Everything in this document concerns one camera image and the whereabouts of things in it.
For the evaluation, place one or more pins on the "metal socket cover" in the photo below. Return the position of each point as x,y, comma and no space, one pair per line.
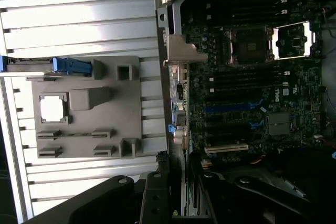
308,40

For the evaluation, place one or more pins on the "open PC case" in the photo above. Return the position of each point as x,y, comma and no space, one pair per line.
177,19

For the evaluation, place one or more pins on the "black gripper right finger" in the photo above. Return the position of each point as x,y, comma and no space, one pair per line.
218,203

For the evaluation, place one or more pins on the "CPU socket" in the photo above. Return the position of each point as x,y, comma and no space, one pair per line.
249,48

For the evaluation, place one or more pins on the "green RAM stick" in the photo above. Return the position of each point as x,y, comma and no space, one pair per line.
78,135

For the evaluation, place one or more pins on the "green motherboard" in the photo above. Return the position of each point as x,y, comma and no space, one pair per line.
302,98

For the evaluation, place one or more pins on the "silver CPU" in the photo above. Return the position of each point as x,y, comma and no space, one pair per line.
52,108

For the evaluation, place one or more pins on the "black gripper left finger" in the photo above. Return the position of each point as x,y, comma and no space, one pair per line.
155,200

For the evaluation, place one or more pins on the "silver chipset heatsink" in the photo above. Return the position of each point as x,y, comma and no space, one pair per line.
278,124

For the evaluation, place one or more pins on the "blue card retention clip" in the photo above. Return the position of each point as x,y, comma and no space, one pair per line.
171,128

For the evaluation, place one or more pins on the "grey parts rack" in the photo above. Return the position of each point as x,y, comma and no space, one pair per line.
105,119

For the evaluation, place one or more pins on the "white expansion slot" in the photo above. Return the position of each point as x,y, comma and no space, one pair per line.
225,148

